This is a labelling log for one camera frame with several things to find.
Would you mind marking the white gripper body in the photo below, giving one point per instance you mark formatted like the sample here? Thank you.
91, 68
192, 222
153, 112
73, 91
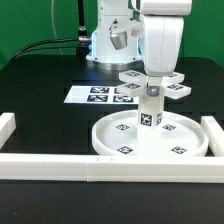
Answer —
161, 44

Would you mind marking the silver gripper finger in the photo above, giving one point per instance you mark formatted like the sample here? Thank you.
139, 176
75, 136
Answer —
153, 86

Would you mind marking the white cross-shaped table base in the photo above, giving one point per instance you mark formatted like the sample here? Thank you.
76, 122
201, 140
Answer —
134, 84

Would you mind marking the white round table top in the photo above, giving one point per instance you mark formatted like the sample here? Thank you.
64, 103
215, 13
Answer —
176, 136

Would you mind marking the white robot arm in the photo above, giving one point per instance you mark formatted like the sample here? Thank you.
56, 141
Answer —
139, 30

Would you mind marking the white marker sheet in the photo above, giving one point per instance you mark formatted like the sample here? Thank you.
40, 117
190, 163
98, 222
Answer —
97, 95

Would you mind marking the white right fence bar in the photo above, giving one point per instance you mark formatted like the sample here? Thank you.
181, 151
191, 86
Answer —
215, 135

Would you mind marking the white fence bar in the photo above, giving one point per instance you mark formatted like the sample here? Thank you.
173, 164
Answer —
110, 169
7, 127
215, 135

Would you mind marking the white front fence bar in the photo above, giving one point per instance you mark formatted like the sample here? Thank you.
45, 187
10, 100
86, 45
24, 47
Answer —
110, 169

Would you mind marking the white left fence bar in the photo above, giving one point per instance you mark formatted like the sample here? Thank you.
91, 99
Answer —
7, 127

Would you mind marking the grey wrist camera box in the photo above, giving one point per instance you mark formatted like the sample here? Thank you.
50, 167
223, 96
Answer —
119, 40

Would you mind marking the black upright cable connector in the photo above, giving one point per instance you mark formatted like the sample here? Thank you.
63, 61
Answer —
82, 49

